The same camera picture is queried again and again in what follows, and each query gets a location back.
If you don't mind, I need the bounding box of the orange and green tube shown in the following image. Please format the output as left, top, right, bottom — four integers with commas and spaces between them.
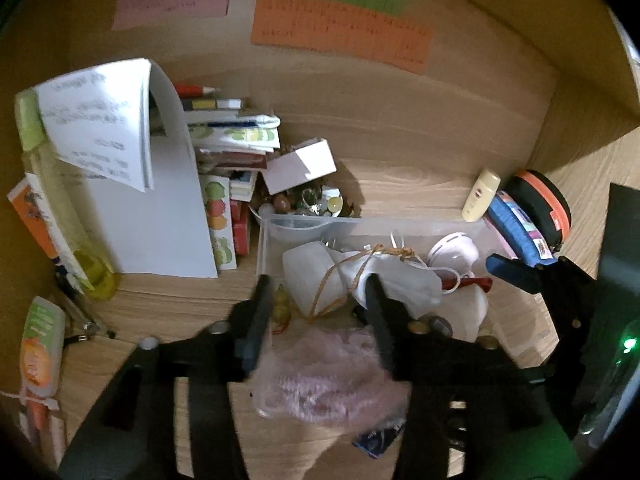
19, 296, 67, 402

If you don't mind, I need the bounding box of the printed white paper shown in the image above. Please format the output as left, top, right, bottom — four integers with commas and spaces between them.
34, 57, 154, 194

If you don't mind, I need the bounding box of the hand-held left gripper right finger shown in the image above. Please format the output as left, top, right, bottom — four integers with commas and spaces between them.
362, 272, 583, 480

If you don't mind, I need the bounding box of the cream lotion bottle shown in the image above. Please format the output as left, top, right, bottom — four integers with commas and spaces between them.
461, 169, 502, 222

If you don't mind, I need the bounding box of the white paper sheet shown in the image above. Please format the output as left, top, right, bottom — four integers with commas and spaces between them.
70, 59, 220, 279

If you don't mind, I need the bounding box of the white cup mask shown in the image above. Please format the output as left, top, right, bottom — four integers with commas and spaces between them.
427, 232, 494, 282

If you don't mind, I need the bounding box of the blue foil packet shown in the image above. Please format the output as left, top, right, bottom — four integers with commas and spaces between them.
352, 419, 407, 461

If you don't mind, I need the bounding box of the fruit printed card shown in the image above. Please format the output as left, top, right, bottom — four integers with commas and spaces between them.
201, 175, 239, 272

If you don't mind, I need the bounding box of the stack of books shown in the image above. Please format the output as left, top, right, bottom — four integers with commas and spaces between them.
180, 95, 282, 202

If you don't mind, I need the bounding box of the yellow green plastic bottle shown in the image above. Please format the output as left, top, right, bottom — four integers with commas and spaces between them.
14, 89, 122, 302

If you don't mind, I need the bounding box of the pink flat pouch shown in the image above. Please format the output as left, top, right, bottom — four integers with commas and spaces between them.
492, 232, 521, 262

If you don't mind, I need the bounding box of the white cardboard box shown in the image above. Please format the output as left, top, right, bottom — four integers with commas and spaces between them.
262, 137, 337, 196

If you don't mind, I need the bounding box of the red wooden handle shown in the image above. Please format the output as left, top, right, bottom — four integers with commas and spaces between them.
439, 275, 494, 295

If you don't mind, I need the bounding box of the yellow gourd pendant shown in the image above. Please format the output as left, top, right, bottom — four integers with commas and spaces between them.
271, 284, 294, 337

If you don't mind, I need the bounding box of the orange and black round case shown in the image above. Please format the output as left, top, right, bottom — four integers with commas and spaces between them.
505, 170, 572, 256

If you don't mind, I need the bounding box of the red small box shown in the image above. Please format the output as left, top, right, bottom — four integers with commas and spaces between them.
230, 200, 253, 257

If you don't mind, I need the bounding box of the orange paper note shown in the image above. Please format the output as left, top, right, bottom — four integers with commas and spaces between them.
250, 0, 435, 75

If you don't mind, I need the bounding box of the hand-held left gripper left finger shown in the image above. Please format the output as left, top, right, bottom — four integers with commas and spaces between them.
57, 274, 276, 480

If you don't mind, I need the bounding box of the orange stick with white tag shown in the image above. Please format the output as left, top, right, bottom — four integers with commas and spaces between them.
0, 390, 61, 436

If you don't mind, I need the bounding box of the wooden desktop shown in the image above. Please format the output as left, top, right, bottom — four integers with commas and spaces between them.
50, 120, 556, 480

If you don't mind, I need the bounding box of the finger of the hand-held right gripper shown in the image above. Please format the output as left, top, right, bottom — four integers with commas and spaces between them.
486, 254, 547, 294

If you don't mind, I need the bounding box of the metal nail clipper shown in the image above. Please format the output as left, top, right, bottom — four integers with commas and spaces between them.
54, 274, 118, 345

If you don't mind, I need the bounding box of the blue zip pouch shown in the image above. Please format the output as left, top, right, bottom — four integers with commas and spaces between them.
485, 191, 558, 268

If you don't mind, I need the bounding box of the pile of stone beads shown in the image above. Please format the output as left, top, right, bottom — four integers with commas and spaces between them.
257, 186, 348, 218

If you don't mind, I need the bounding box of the orange book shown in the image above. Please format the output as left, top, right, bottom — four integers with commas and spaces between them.
7, 175, 76, 273

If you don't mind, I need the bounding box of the white cloth pouch with string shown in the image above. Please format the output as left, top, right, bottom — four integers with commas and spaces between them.
281, 240, 444, 322

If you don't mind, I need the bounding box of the clear plastic storage bin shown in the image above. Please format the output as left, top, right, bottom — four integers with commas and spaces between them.
256, 212, 501, 361

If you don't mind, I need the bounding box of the red and white pen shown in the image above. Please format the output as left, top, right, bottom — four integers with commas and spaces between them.
172, 84, 222, 99

